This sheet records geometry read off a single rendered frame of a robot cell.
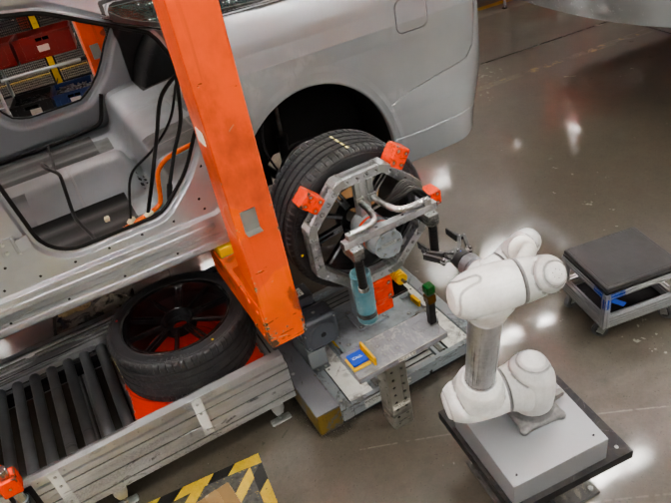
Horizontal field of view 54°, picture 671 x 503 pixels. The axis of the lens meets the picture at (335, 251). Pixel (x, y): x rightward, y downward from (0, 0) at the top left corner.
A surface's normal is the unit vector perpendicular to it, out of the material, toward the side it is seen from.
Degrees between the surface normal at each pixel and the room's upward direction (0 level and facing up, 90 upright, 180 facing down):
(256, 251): 90
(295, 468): 0
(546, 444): 4
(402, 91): 90
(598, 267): 0
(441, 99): 90
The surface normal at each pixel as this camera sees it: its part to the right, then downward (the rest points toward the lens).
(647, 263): -0.17, -0.79
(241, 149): 0.47, 0.45
